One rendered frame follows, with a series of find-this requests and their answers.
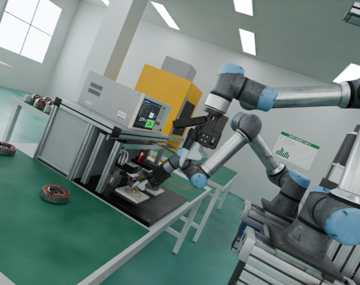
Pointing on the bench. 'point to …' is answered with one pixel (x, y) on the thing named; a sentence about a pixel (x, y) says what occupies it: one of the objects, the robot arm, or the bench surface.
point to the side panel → (63, 142)
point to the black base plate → (167, 198)
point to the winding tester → (119, 102)
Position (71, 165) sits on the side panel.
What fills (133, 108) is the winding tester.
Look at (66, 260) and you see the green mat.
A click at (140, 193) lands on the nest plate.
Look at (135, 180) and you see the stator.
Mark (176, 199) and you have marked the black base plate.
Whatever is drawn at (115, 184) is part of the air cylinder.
